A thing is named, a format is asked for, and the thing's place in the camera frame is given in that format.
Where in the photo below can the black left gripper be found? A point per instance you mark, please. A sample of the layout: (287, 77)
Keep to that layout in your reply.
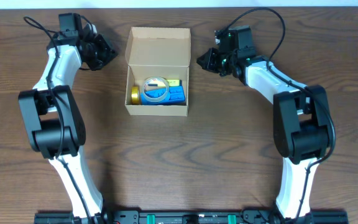
(106, 51)

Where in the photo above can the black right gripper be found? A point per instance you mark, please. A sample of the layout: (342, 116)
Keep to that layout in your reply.
(207, 63)

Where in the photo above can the yellow highlighter pen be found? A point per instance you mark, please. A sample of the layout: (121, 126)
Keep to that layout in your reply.
(174, 81)

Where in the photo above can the blue plastic tape dispenser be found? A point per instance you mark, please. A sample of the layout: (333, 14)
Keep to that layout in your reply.
(176, 95)

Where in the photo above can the small yellow tape roll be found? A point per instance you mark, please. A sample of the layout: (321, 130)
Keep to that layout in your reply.
(135, 95)

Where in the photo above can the cardboard box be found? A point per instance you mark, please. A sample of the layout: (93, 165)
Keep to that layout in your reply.
(157, 52)

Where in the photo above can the clear adhesive tape roll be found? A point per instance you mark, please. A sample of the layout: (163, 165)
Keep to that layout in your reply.
(155, 89)

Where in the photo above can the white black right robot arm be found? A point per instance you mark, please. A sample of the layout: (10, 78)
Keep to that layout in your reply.
(303, 129)

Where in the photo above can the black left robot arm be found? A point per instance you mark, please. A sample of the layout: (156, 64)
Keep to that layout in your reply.
(55, 127)

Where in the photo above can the black mounting rail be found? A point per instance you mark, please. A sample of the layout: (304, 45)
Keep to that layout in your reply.
(252, 216)

